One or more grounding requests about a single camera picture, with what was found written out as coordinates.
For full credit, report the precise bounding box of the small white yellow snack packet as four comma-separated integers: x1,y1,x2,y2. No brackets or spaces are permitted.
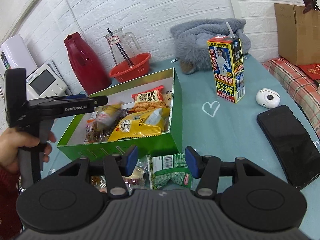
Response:
96,102,123,128

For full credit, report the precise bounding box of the small pale candy packet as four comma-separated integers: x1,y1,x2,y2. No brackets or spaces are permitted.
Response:
122,167,146,186

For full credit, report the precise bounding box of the red thermos jug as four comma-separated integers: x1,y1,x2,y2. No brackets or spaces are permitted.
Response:
64,32,112,96

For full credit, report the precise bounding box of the grey plush cloth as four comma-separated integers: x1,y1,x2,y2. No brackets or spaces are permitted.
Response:
170,17,252,74

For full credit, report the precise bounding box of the white wall pipe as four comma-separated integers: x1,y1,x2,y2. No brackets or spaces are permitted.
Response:
0,0,59,43

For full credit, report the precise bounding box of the clear speckled snack packet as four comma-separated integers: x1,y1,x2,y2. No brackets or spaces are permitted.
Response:
161,91,173,110

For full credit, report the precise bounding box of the glass pitcher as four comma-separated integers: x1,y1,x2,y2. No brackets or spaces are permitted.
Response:
104,28,141,68

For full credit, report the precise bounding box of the white water purifier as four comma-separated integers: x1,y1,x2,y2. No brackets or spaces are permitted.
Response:
0,34,38,85

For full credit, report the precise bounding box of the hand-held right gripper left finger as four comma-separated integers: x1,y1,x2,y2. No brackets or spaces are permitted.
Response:
58,145,139,198

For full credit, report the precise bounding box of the small white round device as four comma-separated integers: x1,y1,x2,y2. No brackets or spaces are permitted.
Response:
256,88,280,109

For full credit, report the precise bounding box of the plaid cloth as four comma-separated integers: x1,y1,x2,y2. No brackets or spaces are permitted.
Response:
262,57,320,138

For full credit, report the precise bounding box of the person's left hand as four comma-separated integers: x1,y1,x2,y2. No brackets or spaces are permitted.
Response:
0,127,57,173

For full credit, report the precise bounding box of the person's left forearm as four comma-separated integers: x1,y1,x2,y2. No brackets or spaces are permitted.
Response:
0,166,24,233

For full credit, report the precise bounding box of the large yellow snack packet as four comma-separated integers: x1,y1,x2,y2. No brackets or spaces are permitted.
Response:
107,107,171,142

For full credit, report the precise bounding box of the teal tablecloth with hearts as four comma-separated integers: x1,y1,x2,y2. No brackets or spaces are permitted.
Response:
42,52,320,230

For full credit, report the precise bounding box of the red biscuit snack packet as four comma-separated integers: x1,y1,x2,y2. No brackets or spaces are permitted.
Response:
132,86,170,113

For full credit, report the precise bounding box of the red plastic basket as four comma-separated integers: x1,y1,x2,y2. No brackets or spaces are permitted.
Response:
109,52,152,82

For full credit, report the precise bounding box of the brown cardboard box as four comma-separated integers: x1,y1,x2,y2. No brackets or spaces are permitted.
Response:
274,3,320,67

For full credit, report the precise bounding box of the black stirring stick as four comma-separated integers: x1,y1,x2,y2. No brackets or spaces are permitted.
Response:
107,28,133,67

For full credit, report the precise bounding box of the black smartphone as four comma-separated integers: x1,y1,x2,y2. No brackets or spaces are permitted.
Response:
257,105,320,190

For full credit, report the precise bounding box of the green snack packet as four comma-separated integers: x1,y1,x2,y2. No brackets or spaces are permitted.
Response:
149,154,193,190

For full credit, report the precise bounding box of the black yellow juice carton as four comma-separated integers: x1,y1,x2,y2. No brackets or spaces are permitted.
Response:
207,36,245,103

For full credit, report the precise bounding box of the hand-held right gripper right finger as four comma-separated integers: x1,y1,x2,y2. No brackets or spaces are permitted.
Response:
184,146,265,198

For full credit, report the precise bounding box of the green cardboard box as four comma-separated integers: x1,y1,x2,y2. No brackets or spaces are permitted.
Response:
57,67,183,162

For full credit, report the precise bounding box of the red booklet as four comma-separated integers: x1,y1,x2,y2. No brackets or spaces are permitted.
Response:
299,64,320,80

